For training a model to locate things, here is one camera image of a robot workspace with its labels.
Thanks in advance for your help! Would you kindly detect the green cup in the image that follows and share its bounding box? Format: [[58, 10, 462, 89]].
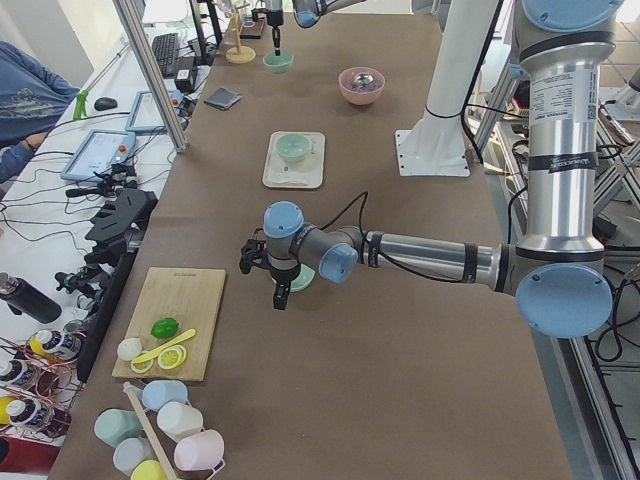
[[94, 408, 143, 448]]

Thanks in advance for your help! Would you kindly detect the teach pendant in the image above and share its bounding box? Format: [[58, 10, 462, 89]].
[[60, 130, 136, 182], [125, 91, 166, 135]]

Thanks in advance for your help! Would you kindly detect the grey blue cup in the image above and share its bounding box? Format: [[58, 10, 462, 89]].
[[112, 438, 155, 476]]

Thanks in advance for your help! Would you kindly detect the yellow cup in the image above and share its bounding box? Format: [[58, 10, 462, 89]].
[[130, 459, 168, 480]]

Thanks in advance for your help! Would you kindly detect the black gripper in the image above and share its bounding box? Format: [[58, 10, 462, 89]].
[[266, 10, 283, 56], [269, 264, 301, 310]]

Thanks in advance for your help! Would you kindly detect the lemon slice left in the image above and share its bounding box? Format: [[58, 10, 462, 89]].
[[130, 351, 154, 374]]

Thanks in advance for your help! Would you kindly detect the teach pendant near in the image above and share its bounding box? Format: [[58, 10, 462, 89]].
[[60, 130, 136, 182]]

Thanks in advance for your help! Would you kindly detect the lemon slice right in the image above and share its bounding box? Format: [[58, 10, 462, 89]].
[[157, 344, 187, 370]]

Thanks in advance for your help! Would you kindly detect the yellow plastic knife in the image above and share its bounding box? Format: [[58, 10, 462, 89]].
[[132, 328, 197, 364]]

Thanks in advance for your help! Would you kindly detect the wooden cutting board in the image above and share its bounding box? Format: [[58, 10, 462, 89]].
[[112, 267, 226, 382]]

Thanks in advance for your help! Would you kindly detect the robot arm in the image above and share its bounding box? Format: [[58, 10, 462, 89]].
[[256, 1, 624, 338], [263, 0, 360, 56]]

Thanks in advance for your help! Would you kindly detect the green bowl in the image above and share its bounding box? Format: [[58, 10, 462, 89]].
[[290, 264, 316, 292], [276, 133, 311, 163], [263, 50, 294, 74]]

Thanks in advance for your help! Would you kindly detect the black keyboard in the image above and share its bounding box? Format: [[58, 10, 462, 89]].
[[151, 33, 179, 78]]

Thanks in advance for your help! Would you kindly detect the black water bottle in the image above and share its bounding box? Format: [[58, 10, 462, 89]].
[[1, 272, 62, 324]]

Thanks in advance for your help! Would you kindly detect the green lime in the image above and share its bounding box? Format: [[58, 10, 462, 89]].
[[151, 317, 180, 339]]

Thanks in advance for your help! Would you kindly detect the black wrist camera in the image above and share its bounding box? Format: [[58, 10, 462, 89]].
[[239, 238, 270, 275]]

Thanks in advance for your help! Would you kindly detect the aluminium frame post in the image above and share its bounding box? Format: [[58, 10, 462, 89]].
[[112, 0, 187, 154]]

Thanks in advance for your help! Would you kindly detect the person in blue hoodie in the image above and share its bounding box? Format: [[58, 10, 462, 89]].
[[1, 41, 79, 182]]

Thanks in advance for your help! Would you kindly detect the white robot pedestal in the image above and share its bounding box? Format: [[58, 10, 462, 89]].
[[395, 0, 502, 177]]

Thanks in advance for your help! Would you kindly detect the wooden mug tree stand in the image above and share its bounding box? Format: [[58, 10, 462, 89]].
[[220, 0, 256, 65]]

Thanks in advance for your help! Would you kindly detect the black computer mouse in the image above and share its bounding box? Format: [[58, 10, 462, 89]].
[[94, 97, 118, 112]]

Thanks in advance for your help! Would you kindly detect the teach pendant far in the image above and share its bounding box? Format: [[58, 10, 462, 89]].
[[125, 91, 166, 135]]

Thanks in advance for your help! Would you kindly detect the cream rabbit tray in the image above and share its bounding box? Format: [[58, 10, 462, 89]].
[[262, 131, 325, 190]]

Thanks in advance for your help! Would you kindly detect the pink bowl with ice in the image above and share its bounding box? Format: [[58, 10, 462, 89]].
[[338, 67, 386, 106]]

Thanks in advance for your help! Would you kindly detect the lemon slice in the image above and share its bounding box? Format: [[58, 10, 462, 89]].
[[130, 351, 154, 374], [157, 344, 187, 370]]

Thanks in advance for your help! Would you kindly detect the black tool stand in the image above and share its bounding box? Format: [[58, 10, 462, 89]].
[[84, 188, 158, 266]]

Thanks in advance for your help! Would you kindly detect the pink cup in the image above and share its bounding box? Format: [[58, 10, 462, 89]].
[[174, 429, 225, 471]]

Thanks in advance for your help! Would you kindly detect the metal scoop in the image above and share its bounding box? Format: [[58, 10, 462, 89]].
[[351, 72, 375, 91]]

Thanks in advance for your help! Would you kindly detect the green bowl on tray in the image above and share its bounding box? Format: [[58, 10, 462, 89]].
[[276, 133, 311, 163]]

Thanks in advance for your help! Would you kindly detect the white garlic bulb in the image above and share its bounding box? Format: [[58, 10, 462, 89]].
[[117, 337, 143, 362]]

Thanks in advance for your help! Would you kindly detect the white cup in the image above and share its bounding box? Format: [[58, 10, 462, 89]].
[[156, 401, 204, 442]]

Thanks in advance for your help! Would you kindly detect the dark wooden tray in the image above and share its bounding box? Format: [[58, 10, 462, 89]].
[[240, 16, 265, 39]]

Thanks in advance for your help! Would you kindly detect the grey folded cloth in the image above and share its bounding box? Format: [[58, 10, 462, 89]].
[[204, 87, 242, 111]]

